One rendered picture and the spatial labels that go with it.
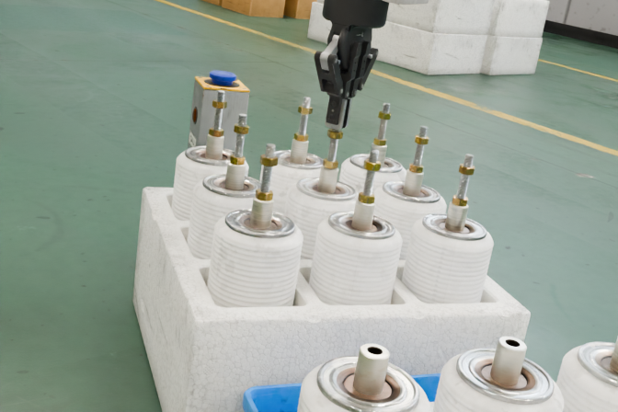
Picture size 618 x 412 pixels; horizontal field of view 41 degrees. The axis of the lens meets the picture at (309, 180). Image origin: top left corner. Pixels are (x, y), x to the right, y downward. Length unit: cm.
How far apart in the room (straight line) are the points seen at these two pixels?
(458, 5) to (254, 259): 296
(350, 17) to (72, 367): 55
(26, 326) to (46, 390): 15
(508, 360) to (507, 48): 341
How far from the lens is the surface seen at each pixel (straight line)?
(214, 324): 83
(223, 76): 123
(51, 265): 135
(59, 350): 112
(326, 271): 91
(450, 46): 372
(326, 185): 101
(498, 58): 398
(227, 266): 86
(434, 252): 94
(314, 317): 86
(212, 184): 98
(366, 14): 94
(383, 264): 90
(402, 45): 373
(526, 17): 411
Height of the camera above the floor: 57
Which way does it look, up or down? 17 degrees down
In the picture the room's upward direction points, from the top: 9 degrees clockwise
